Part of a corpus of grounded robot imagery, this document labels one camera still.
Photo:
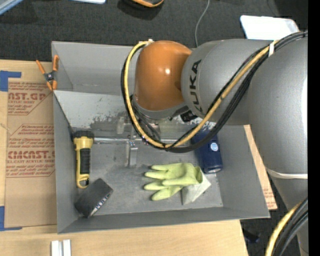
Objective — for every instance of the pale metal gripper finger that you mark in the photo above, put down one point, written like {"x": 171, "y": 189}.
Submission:
{"x": 121, "y": 126}
{"x": 133, "y": 155}

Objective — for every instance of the dark grey tape roll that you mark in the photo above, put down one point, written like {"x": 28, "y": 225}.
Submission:
{"x": 91, "y": 197}

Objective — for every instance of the grey metal bin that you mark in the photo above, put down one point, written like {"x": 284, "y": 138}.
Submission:
{"x": 130, "y": 200}

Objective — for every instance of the grey folded cloth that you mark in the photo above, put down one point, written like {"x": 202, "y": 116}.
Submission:
{"x": 193, "y": 193}

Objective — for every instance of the brown cardboard board, red print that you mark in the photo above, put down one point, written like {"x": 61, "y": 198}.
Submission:
{"x": 27, "y": 195}

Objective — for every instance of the black cylinder on white bracket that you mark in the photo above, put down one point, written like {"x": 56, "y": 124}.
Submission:
{"x": 188, "y": 117}

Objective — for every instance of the dark blue can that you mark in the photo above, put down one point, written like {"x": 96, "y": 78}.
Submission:
{"x": 209, "y": 160}

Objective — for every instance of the yellow and black flashlight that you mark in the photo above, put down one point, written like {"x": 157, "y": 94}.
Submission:
{"x": 84, "y": 160}

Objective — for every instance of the light green rubber glove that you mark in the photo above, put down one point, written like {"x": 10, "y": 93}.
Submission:
{"x": 175, "y": 178}

